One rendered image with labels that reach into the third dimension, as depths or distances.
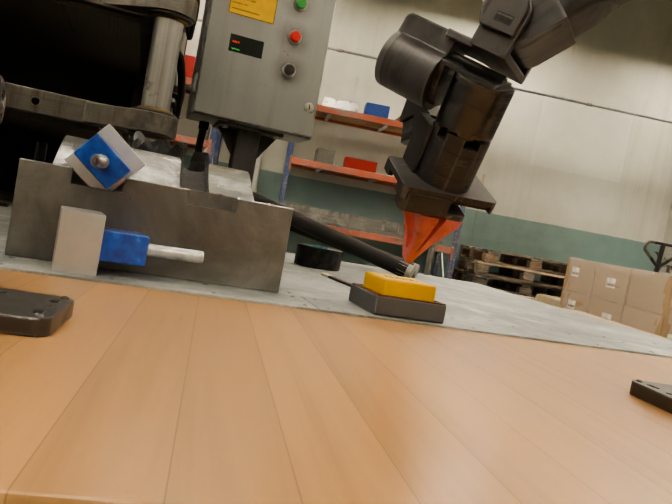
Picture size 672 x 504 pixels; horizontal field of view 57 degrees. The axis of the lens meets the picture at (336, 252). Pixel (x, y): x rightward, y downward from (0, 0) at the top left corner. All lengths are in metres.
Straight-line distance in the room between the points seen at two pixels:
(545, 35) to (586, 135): 7.79
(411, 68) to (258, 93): 0.97
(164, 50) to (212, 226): 0.80
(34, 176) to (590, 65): 8.10
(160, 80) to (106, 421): 1.17
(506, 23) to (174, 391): 0.41
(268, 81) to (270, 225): 0.93
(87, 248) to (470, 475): 0.41
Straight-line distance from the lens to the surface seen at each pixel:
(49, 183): 0.63
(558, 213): 8.16
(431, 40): 0.61
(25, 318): 0.36
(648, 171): 8.74
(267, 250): 0.64
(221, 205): 0.68
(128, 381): 0.30
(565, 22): 0.58
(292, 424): 0.27
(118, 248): 0.58
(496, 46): 0.57
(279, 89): 1.55
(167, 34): 1.40
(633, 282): 4.64
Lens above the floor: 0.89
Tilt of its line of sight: 3 degrees down
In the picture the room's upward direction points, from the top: 10 degrees clockwise
